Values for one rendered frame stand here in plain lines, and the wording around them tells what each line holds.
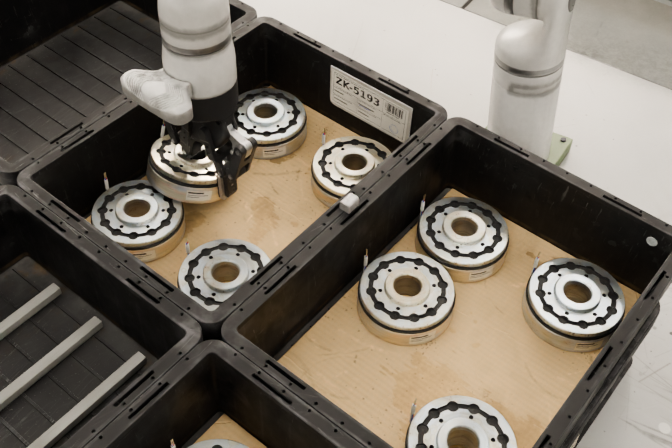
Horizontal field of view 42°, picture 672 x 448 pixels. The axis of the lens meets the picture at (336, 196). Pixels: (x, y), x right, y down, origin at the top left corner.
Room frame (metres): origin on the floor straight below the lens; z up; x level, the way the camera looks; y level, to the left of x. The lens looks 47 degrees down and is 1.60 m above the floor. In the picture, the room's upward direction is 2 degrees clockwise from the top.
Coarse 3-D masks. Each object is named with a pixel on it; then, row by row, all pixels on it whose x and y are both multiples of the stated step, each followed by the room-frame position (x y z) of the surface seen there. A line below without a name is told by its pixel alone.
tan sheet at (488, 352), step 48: (528, 240) 0.66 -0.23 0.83; (480, 288) 0.59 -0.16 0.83; (624, 288) 0.60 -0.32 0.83; (336, 336) 0.52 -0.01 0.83; (480, 336) 0.53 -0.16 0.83; (528, 336) 0.53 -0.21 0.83; (336, 384) 0.46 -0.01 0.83; (384, 384) 0.46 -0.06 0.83; (432, 384) 0.47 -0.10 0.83; (480, 384) 0.47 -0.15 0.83; (528, 384) 0.47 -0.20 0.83; (576, 384) 0.47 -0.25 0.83; (384, 432) 0.41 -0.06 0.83; (528, 432) 0.42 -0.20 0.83
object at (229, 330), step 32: (448, 128) 0.74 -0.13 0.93; (480, 128) 0.74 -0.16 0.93; (416, 160) 0.69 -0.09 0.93; (544, 160) 0.69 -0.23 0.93; (384, 192) 0.64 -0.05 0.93; (608, 192) 0.65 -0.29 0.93; (352, 224) 0.59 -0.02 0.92; (640, 320) 0.48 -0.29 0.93; (256, 352) 0.43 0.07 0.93; (608, 352) 0.45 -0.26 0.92; (288, 384) 0.40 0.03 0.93; (576, 416) 0.38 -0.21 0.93
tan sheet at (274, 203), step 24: (312, 120) 0.86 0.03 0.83; (312, 144) 0.81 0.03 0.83; (264, 168) 0.76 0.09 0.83; (288, 168) 0.77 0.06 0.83; (240, 192) 0.72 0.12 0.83; (264, 192) 0.72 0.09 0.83; (288, 192) 0.72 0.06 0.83; (312, 192) 0.73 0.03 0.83; (192, 216) 0.68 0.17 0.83; (216, 216) 0.68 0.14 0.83; (240, 216) 0.68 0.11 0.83; (264, 216) 0.68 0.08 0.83; (288, 216) 0.69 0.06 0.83; (312, 216) 0.69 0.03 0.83; (192, 240) 0.64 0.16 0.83; (264, 240) 0.65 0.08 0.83; (288, 240) 0.65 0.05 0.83; (168, 264) 0.61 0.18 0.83
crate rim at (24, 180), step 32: (288, 32) 0.91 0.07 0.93; (352, 64) 0.85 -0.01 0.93; (416, 96) 0.79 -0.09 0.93; (96, 128) 0.72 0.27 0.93; (384, 160) 0.68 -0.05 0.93; (32, 192) 0.62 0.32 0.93; (352, 192) 0.63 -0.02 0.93; (320, 224) 0.59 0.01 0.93; (128, 256) 0.54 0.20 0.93; (288, 256) 0.54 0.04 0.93; (160, 288) 0.50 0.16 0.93; (256, 288) 0.50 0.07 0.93; (224, 320) 0.47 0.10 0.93
